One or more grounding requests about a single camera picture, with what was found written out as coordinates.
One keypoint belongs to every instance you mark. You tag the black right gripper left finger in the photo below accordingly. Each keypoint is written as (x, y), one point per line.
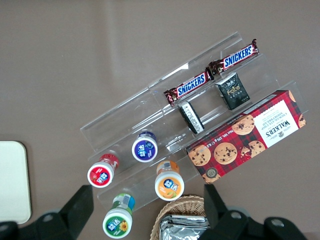
(72, 212)

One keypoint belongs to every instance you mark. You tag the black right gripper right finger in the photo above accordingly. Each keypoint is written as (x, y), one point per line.
(220, 220)

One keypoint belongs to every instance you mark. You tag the foil-wrapped sandwich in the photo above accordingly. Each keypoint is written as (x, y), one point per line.
(182, 228)

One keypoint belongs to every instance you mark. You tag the wicker basket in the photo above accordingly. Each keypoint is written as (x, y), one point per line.
(180, 205)

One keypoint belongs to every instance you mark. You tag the white tray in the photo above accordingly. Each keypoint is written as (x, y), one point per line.
(12, 182)

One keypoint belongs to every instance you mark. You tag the green gum bottle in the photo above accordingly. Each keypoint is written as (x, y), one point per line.
(117, 223)

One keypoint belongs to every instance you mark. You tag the red gum bottle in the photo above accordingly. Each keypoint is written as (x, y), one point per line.
(100, 175)

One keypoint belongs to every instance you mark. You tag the orange gum bottle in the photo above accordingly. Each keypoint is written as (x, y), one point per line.
(169, 186)

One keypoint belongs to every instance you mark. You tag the red Walkers cookie box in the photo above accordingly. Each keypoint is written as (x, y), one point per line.
(250, 135)

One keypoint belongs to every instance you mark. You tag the blue gum bottle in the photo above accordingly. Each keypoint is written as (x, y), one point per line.
(145, 150)

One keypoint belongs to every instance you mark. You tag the black pack with white label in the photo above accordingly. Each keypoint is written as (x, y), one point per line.
(191, 117)

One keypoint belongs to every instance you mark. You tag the clear acrylic tiered display stand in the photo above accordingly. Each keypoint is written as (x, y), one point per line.
(125, 112)

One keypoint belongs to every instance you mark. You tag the black Face tissue pack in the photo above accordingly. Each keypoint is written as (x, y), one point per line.
(233, 93)

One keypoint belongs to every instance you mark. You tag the Snickers chocolate bar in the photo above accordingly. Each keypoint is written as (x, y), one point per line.
(191, 86)
(236, 57)

